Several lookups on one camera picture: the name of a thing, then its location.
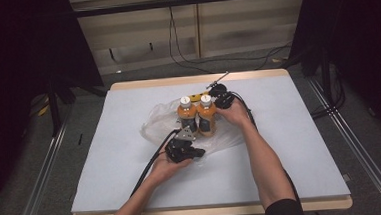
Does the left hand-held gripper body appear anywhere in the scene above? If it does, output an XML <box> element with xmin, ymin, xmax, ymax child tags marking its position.
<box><xmin>164</xmin><ymin>125</ymin><xmax>198</xmax><ymax>165</ymax></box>

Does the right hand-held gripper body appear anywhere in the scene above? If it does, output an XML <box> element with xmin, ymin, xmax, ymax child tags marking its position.
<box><xmin>204</xmin><ymin>71</ymin><xmax>239</xmax><ymax>110</ymax></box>

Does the translucent white plastic bag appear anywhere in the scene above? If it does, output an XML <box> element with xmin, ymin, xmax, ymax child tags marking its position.
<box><xmin>137</xmin><ymin>89</ymin><xmax>250</xmax><ymax>163</ymax></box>

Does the person's right hand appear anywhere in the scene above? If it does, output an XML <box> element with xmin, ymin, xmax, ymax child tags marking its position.
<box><xmin>215</xmin><ymin>98</ymin><xmax>253</xmax><ymax>130</ymax></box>

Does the person's left hand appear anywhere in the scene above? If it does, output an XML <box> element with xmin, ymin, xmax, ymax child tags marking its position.
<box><xmin>148</xmin><ymin>146</ymin><xmax>195</xmax><ymax>188</ymax></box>

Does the wooden table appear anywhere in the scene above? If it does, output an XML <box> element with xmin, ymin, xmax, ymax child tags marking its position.
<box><xmin>64</xmin><ymin>64</ymin><xmax>354</xmax><ymax>215</ymax></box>

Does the white table mat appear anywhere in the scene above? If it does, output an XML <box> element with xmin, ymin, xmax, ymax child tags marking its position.
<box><xmin>63</xmin><ymin>71</ymin><xmax>352</xmax><ymax>215</ymax></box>

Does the black metal stand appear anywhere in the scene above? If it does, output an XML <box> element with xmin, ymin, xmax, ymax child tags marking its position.
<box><xmin>45</xmin><ymin>77</ymin><xmax>81</xmax><ymax>137</ymax></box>
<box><xmin>318</xmin><ymin>45</ymin><xmax>335</xmax><ymax>110</ymax></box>

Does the person's black sleeve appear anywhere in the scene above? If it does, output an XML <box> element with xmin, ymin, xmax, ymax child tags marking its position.
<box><xmin>263</xmin><ymin>197</ymin><xmax>307</xmax><ymax>215</ymax></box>

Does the black horizontal bar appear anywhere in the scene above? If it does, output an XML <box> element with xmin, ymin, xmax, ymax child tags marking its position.
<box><xmin>71</xmin><ymin>0</ymin><xmax>308</xmax><ymax>19</ymax></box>

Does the yellow floor tape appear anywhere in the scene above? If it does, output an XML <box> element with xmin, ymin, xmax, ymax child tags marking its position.
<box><xmin>37</xmin><ymin>104</ymin><xmax>52</xmax><ymax>117</ymax></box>

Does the black curtain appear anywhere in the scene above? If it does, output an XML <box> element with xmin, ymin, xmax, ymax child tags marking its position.
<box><xmin>0</xmin><ymin>0</ymin><xmax>112</xmax><ymax>213</ymax></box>
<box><xmin>285</xmin><ymin>0</ymin><xmax>381</xmax><ymax>149</ymax></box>

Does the right hand-held gripper black cable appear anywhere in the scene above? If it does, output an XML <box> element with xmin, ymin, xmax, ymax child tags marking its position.
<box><xmin>229</xmin><ymin>86</ymin><xmax>303</xmax><ymax>209</ymax></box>

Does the hand-held gripper black cable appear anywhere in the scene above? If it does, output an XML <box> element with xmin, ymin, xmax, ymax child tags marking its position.
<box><xmin>229</xmin><ymin>86</ymin><xmax>303</xmax><ymax>209</ymax></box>
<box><xmin>125</xmin><ymin>128</ymin><xmax>186</xmax><ymax>198</ymax></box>

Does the left hand-held gripper black cable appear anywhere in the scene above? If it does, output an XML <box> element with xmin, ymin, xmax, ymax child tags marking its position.
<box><xmin>125</xmin><ymin>128</ymin><xmax>186</xmax><ymax>198</ymax></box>

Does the black wall cable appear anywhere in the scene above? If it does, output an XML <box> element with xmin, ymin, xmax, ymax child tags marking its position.
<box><xmin>170</xmin><ymin>0</ymin><xmax>294</xmax><ymax>76</ymax></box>
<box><xmin>165</xmin><ymin>4</ymin><xmax>214</xmax><ymax>77</ymax></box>

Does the black floor cable bundle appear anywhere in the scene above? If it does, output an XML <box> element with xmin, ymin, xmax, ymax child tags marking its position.
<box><xmin>307</xmin><ymin>64</ymin><xmax>348</xmax><ymax>119</ymax></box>

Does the aluminium floor rail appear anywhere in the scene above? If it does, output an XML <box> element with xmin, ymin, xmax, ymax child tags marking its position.
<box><xmin>306</xmin><ymin>74</ymin><xmax>381</xmax><ymax>215</ymax></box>
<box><xmin>4</xmin><ymin>118</ymin><xmax>76</xmax><ymax>215</ymax></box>

